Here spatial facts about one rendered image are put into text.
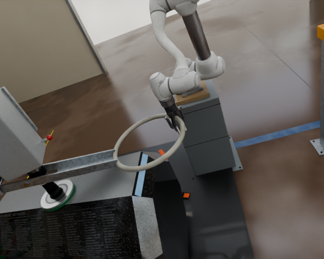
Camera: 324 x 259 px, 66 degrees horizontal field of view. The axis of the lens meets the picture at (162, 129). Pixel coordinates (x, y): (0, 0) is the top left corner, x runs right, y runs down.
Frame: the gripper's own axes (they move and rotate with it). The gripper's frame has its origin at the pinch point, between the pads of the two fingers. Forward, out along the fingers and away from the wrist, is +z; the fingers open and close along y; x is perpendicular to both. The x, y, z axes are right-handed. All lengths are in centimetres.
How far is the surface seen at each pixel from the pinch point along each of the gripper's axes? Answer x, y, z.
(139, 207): 26, 52, 5
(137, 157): -2.7, 34.3, -1.7
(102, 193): 7, 63, -4
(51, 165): -19, 77, -24
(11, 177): -7, 92, -38
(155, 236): 35, 54, 19
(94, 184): -5, 65, -4
